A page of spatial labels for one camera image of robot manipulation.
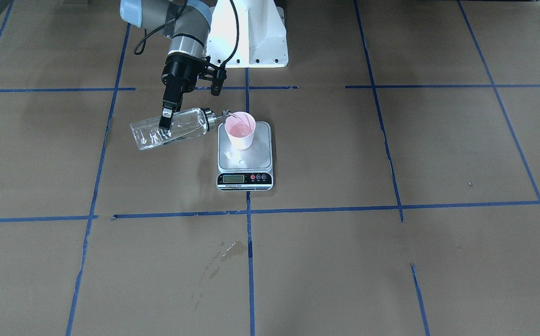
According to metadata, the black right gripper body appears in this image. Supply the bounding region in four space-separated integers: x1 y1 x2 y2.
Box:
161 54 227 110

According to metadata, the glass sauce bottle metal spout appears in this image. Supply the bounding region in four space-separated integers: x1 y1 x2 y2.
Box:
130 108 231 151

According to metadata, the pink paper cup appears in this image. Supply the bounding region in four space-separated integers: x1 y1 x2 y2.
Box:
225 112 256 150

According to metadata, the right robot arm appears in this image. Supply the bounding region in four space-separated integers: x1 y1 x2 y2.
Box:
119 0 227 130

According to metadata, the white digital kitchen scale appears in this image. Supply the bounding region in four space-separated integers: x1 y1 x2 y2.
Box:
216 121 275 191

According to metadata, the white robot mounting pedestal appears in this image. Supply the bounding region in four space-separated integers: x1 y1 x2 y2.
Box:
206 0 289 68

